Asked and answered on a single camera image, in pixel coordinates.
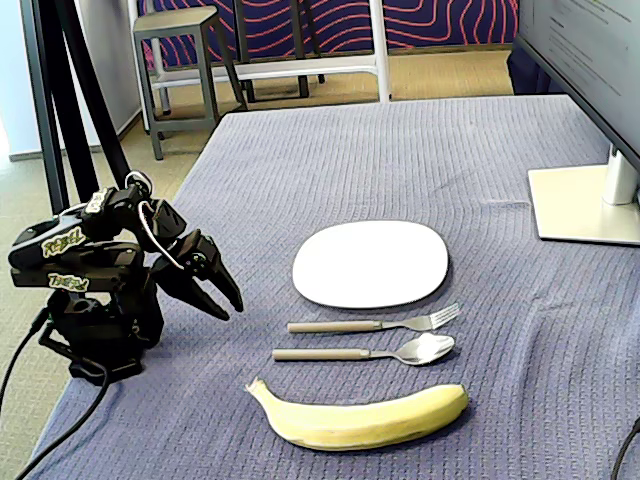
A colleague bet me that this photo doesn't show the yellow banana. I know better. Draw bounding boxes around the yellow banana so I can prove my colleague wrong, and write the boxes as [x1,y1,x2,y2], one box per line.
[243,376,470,452]

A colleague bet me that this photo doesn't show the white rounded plate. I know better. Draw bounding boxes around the white rounded plate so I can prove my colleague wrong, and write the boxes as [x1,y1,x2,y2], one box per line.
[292,219,450,310]

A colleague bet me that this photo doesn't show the blue-grey woven table cloth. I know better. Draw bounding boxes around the blue-grey woven table cloth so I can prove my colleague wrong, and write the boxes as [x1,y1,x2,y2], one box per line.
[27,94,640,480]

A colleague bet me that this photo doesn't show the black stand legs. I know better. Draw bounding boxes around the black stand legs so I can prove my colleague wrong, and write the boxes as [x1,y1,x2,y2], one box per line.
[19,0,132,214]

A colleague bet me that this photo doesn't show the grey metal stool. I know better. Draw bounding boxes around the grey metal stool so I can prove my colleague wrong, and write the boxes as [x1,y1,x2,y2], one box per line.
[132,5,251,161]

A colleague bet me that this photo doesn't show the blue red patterned panel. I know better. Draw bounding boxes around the blue red patterned panel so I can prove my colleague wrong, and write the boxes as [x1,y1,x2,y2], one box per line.
[137,0,521,69]

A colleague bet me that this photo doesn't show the silver monitor stand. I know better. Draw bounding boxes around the silver monitor stand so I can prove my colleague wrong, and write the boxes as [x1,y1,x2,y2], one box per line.
[527,144,640,246]

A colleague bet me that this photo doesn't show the computer monitor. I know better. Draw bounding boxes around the computer monitor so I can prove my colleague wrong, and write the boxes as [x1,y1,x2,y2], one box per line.
[512,0,640,174]

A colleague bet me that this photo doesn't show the red white gripper wire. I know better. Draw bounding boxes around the red white gripper wire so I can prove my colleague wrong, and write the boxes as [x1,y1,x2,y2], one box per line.
[137,199,184,269]

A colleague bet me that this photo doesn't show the fork with grey handle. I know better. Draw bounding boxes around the fork with grey handle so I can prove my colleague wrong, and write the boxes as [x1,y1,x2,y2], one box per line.
[286,301,463,335]

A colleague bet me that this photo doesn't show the thick black looping cable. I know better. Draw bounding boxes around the thick black looping cable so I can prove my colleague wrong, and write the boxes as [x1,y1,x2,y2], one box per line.
[13,357,111,480]

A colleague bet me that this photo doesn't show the thin black power cable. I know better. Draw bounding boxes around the thin black power cable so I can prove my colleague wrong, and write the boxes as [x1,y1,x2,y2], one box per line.
[0,307,51,406]

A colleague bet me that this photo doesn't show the spoon with grey handle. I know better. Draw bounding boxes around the spoon with grey handle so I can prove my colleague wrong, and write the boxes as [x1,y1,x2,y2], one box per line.
[271,333,456,367]

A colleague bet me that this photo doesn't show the dark metal frame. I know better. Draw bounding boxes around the dark metal frame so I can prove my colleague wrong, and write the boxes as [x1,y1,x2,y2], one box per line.
[232,0,326,104]

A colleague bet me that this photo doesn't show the white metal frame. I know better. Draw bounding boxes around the white metal frame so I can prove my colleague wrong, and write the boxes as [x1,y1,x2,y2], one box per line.
[142,0,393,134]

